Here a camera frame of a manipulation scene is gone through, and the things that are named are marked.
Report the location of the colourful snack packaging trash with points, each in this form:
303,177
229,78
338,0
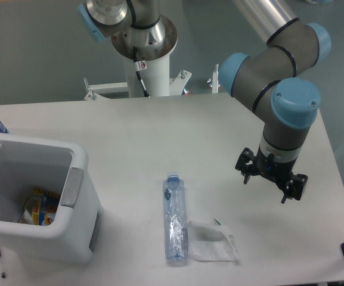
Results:
40,208

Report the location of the clear plastic water bottle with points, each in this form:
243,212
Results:
175,220

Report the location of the white plastic wrapper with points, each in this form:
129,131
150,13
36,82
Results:
211,242

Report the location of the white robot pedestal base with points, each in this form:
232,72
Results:
146,60

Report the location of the black pen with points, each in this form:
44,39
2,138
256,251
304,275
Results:
3,272

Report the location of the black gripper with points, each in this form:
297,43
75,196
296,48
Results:
293,186

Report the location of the white trash can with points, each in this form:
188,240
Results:
27,163

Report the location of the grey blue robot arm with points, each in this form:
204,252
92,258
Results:
268,85

